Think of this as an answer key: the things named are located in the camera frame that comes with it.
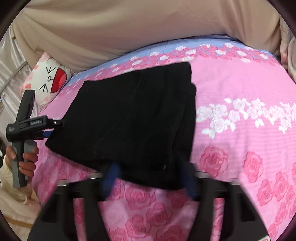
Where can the person's left hand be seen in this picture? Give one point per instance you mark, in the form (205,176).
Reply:
(28,167)

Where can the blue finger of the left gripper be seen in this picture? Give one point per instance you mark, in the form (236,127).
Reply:
(46,134)

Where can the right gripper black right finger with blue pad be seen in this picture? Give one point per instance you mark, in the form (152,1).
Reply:
(190,180)

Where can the white cartoon face pillow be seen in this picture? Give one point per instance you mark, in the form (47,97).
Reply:
(47,78)

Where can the beige curtain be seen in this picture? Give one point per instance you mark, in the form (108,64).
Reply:
(84,34)

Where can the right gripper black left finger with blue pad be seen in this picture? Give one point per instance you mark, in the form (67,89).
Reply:
(110,173)

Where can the black pants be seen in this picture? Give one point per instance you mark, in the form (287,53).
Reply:
(143,121)

